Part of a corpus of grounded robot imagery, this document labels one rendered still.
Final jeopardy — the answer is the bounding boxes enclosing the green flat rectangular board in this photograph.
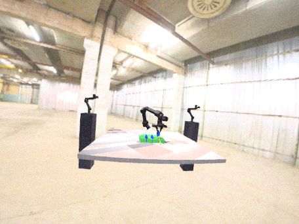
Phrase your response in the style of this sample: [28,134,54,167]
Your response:
[139,134,165,143]

